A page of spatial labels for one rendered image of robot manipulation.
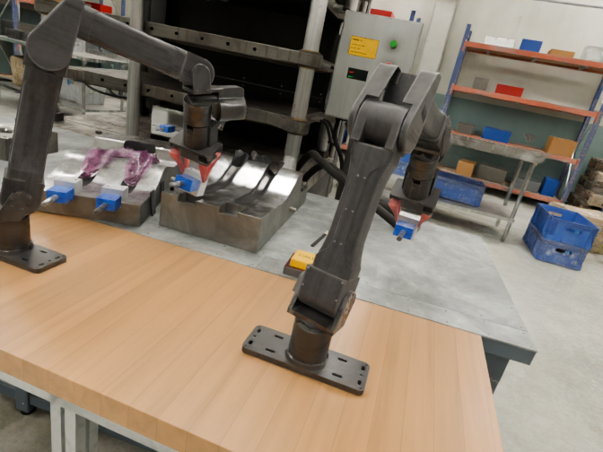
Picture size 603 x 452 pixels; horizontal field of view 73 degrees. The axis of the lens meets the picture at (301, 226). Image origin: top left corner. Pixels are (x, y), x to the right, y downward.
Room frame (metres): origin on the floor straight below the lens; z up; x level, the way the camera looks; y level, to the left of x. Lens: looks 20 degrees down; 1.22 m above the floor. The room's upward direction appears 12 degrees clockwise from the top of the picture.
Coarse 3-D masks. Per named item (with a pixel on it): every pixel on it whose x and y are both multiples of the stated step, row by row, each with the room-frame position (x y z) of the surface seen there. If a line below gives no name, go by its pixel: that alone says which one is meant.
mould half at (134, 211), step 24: (96, 144) 1.25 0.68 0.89; (120, 144) 1.26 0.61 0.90; (168, 144) 1.34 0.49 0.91; (72, 168) 1.02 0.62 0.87; (120, 168) 1.06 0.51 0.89; (168, 168) 1.15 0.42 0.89; (96, 192) 0.93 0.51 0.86; (144, 192) 1.00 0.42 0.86; (96, 216) 0.89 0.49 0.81; (120, 216) 0.90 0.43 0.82; (144, 216) 0.94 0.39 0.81
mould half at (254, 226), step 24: (216, 168) 1.18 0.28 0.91; (264, 168) 1.21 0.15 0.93; (168, 192) 0.94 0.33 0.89; (216, 192) 1.02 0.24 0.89; (240, 192) 1.07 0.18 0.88; (288, 192) 1.12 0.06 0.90; (168, 216) 0.93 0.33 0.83; (192, 216) 0.92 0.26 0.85; (216, 216) 0.91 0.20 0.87; (240, 216) 0.90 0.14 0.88; (264, 216) 0.91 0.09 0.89; (288, 216) 1.16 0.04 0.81; (216, 240) 0.90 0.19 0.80; (240, 240) 0.89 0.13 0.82; (264, 240) 0.94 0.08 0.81
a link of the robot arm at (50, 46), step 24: (72, 0) 0.70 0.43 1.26; (48, 24) 0.68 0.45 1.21; (72, 24) 0.70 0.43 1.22; (96, 24) 0.73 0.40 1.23; (120, 24) 0.76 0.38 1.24; (48, 48) 0.68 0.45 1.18; (72, 48) 0.70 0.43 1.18; (120, 48) 0.76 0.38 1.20; (144, 48) 0.78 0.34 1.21; (168, 48) 0.81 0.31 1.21; (168, 72) 0.81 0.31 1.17
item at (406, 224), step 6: (402, 216) 0.94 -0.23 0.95; (408, 216) 0.94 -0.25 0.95; (414, 216) 0.95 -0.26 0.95; (402, 222) 0.92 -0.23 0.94; (408, 222) 0.93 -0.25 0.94; (414, 222) 0.93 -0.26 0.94; (396, 228) 0.90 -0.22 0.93; (402, 228) 0.90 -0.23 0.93; (408, 228) 0.89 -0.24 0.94; (414, 228) 0.90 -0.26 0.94; (396, 234) 0.90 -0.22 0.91; (402, 234) 0.86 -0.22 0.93; (408, 234) 0.89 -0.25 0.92; (414, 234) 0.93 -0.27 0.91
